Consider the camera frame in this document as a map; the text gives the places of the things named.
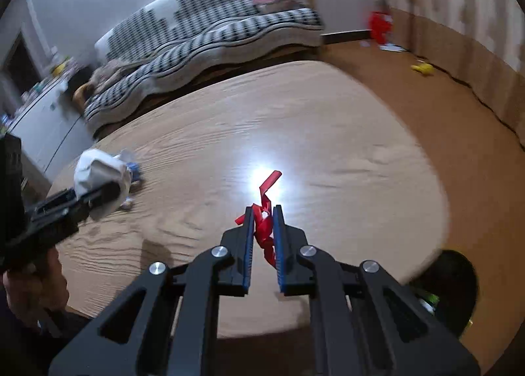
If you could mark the white dresser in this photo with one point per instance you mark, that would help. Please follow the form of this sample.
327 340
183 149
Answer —
45 130

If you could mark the wooden sofa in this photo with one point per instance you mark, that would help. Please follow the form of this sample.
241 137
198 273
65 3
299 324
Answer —
82 95

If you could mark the white paper sheet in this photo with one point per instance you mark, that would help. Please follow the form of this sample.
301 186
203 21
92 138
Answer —
391 47

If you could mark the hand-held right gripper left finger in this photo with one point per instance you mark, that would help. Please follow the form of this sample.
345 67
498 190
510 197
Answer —
245 269

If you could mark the red bag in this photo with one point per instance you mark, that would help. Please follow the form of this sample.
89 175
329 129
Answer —
379 25

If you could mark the black cabinet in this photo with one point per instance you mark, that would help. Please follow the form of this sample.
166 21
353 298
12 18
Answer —
80 87

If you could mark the beige patterned curtain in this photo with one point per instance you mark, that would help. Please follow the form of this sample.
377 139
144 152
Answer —
463 23

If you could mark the blue white foil wrapper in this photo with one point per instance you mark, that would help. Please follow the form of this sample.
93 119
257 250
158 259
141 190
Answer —
133 175

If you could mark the black white patterned sofa cover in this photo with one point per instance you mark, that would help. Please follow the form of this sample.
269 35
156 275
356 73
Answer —
197 43

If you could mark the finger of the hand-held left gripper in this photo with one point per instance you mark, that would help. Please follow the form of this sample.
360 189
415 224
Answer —
98 194

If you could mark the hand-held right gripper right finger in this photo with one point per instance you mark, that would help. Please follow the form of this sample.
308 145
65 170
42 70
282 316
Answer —
279 269

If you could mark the person's left hand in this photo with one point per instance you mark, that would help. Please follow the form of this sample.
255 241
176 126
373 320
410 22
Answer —
37 298

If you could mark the beige clothes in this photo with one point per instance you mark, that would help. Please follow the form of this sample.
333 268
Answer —
108 74

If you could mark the black trash bin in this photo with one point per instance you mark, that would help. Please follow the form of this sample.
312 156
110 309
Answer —
447 281

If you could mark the white green snack bag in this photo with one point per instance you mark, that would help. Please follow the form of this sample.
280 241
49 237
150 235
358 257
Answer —
96 169

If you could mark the red wrapper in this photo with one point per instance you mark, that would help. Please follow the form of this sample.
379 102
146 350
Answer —
264 232

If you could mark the yellow container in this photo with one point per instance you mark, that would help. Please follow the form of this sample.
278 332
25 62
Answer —
59 67

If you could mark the yellow toy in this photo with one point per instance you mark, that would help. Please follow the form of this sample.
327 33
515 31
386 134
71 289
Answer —
422 69

